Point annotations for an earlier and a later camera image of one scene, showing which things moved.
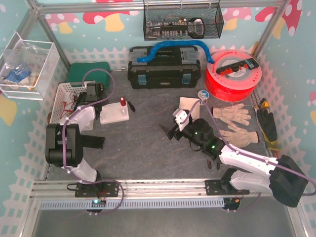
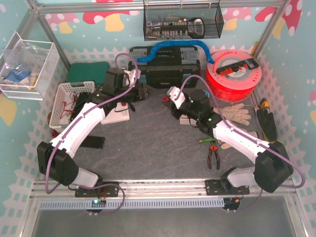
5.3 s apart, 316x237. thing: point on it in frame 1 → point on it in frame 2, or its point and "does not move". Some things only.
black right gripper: (176, 131) → (176, 111)
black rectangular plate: (89, 141) does not move
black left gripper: (82, 99) → (141, 91)
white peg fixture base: (114, 113) does not move
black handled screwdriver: (132, 107) does not move
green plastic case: (98, 71) does not move
